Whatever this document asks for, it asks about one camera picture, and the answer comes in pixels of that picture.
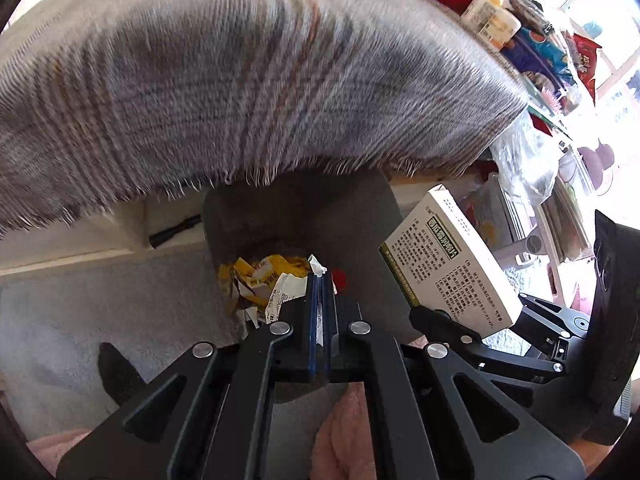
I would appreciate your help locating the large printed paper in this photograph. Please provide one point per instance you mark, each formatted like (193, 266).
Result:
(287, 292)

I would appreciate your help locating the stack of magazines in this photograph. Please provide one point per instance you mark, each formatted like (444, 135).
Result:
(565, 220)

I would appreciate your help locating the person's black sock foot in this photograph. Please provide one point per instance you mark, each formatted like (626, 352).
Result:
(117, 375)

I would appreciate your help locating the small printed paper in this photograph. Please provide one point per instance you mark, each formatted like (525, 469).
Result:
(317, 264)

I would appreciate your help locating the dark grey trash bin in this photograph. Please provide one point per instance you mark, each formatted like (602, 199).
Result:
(300, 210)

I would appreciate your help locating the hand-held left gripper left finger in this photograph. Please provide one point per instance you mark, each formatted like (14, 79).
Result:
(312, 320)

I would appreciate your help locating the clear plastic bag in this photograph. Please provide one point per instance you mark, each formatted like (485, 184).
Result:
(525, 155)

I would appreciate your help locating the person's pink pants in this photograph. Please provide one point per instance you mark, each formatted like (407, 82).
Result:
(345, 435)

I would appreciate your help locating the mauve round object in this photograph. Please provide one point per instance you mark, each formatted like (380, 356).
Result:
(597, 165)

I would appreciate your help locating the colourful flat box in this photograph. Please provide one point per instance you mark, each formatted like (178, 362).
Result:
(490, 215)

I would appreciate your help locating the green and white box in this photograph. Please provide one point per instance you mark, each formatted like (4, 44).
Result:
(450, 265)

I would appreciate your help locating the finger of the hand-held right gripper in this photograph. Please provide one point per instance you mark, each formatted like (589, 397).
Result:
(550, 310)
(440, 325)

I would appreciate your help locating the red snack bag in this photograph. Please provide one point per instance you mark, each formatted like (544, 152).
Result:
(586, 65)

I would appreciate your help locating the yellow wrapper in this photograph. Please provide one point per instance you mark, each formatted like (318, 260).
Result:
(270, 265)

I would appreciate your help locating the white bottle yellow cap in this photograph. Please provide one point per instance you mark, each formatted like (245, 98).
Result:
(480, 10)

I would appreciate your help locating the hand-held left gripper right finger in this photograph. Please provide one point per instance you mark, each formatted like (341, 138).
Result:
(326, 320)

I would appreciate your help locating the blue round tin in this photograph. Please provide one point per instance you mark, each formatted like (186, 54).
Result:
(540, 57)

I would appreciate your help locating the grey plaid blanket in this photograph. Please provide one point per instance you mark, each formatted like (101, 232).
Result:
(225, 85)

